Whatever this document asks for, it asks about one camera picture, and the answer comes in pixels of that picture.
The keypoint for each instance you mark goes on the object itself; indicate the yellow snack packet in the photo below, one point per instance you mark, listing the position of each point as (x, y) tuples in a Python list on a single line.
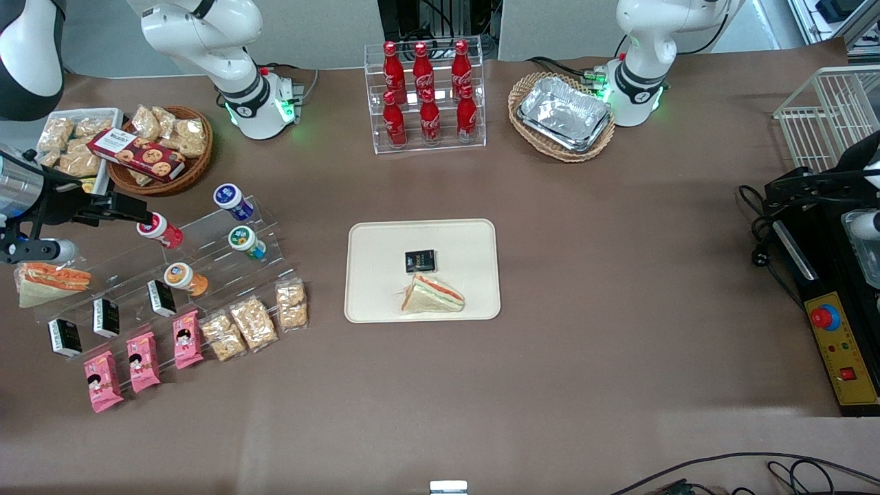
[(88, 185)]

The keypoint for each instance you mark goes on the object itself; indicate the green gum bottle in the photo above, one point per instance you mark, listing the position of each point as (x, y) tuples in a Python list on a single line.
[(245, 240)]

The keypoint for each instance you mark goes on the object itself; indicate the black tray sealing machine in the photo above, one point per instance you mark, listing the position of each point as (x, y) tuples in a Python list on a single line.
[(818, 275)]

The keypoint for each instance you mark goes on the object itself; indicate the clear acrylic stepped shelf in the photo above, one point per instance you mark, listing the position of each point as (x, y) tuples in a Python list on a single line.
[(206, 234)]

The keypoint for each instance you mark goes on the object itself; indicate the wrapped triangle sandwich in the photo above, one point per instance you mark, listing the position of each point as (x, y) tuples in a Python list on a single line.
[(48, 282), (433, 297)]

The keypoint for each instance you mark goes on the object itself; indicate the aluminium foil tray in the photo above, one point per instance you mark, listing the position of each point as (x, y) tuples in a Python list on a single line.
[(564, 110)]

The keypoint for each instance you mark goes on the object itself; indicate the red cookie box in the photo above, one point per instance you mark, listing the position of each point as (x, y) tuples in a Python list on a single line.
[(137, 155)]

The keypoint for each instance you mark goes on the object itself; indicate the clear bag nut cracker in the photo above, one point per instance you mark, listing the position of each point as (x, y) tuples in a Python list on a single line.
[(254, 323), (223, 337), (292, 304)]

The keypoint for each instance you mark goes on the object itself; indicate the pink snack packet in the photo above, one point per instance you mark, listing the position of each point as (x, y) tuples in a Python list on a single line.
[(103, 381), (143, 362), (187, 340)]

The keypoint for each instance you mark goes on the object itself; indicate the dark brown wicker basket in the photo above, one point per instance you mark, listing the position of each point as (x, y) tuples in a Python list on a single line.
[(196, 168)]

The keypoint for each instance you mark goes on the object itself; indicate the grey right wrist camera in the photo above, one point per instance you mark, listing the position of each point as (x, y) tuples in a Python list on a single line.
[(41, 251)]

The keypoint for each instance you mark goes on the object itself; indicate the blue gum bottle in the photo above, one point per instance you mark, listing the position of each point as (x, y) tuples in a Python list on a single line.
[(230, 199)]

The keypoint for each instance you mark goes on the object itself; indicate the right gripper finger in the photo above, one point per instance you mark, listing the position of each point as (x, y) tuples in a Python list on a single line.
[(134, 215), (130, 203)]

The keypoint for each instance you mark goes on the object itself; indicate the orange gum bottle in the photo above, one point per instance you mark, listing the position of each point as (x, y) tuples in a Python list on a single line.
[(182, 277)]

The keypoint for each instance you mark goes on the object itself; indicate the white rectangular plastic tray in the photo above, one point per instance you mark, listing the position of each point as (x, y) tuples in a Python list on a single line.
[(115, 117)]

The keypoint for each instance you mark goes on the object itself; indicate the small black gum packet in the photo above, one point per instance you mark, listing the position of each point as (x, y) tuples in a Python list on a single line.
[(420, 261)]

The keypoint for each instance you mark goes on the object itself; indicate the silver sealer mould tray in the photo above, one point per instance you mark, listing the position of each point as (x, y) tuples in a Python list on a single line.
[(867, 261)]

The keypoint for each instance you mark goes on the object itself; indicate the light tan wicker basket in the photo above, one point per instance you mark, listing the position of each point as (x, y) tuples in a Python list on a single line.
[(564, 155)]

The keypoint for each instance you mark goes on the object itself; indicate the clear bag rice snack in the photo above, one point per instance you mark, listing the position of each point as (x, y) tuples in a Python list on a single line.
[(81, 163), (49, 158), (55, 134), (167, 124), (93, 127), (192, 137), (144, 122)]

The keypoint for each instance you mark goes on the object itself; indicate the aluminium frame rack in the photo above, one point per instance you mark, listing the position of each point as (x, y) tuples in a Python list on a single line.
[(835, 10)]

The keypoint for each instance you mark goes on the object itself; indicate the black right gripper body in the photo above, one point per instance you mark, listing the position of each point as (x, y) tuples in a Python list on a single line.
[(60, 201)]

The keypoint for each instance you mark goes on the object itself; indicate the black and white carton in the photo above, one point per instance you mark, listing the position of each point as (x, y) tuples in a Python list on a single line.
[(106, 317), (161, 298), (65, 337)]

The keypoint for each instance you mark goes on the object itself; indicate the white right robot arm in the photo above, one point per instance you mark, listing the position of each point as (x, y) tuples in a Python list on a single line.
[(206, 34)]

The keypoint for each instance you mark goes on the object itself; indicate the clear acrylic bottle rack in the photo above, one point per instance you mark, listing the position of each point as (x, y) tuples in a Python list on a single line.
[(447, 146)]

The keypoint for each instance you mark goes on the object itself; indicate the red cola bottle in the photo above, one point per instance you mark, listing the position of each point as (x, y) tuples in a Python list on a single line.
[(461, 65), (393, 69), (430, 120), (467, 117), (423, 69), (394, 124)]

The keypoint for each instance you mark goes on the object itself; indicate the beige plastic serving tray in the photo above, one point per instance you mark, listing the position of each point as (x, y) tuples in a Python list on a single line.
[(385, 275)]

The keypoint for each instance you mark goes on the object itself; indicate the red gum bottle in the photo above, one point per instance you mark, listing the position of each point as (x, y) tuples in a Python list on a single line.
[(161, 232)]

